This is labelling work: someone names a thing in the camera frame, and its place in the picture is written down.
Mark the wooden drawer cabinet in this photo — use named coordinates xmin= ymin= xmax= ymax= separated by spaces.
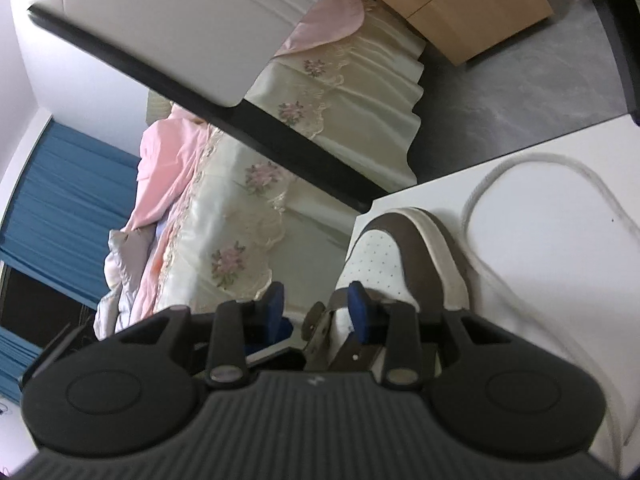
xmin=350 ymin=0 xmax=555 ymax=66

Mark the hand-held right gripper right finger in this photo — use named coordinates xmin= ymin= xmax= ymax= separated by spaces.
xmin=348 ymin=281 xmax=516 ymax=391

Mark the bed with floral cream bedspread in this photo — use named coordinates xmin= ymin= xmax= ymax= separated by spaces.
xmin=95 ymin=0 xmax=426 ymax=341

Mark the pink blanket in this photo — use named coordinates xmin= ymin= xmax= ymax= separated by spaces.
xmin=107 ymin=0 xmax=368 ymax=331

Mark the white shoelace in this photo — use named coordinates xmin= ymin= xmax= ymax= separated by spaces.
xmin=461 ymin=152 xmax=640 ymax=456

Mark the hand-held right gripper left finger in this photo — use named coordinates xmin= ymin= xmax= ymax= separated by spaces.
xmin=120 ymin=281 xmax=286 ymax=392

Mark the white and brown shoe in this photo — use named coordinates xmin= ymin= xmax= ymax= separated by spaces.
xmin=300 ymin=208 xmax=471 ymax=376

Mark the blue curtain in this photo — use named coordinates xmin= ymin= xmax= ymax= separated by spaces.
xmin=0 ymin=122 xmax=141 ymax=401

